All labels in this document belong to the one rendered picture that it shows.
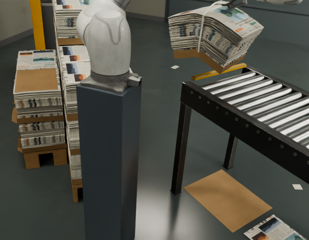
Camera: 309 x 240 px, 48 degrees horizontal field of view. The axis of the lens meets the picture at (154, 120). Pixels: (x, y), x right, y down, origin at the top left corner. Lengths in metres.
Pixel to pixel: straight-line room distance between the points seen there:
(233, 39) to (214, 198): 1.10
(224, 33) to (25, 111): 1.34
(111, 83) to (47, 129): 1.15
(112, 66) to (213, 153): 1.63
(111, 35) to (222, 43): 0.67
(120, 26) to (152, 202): 1.31
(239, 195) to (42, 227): 1.27
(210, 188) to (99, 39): 1.47
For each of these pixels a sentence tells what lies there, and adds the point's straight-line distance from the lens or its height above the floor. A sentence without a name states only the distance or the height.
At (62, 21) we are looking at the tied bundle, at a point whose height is 0.99.
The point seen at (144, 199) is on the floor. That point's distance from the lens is 2.30.
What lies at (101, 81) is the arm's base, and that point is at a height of 1.03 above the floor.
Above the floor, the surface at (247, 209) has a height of 0.00.
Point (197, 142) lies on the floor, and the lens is 2.87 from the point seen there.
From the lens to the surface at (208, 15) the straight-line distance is 1.79.
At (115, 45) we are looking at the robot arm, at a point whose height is 1.18.
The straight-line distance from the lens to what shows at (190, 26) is 1.83.
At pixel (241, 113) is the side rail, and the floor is 0.80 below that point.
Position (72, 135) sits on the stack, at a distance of 1.97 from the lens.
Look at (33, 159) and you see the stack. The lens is 2.55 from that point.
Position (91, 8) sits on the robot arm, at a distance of 1.49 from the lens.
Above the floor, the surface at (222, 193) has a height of 0.00.
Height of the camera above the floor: 1.60
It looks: 31 degrees down
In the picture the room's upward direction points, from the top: 4 degrees clockwise
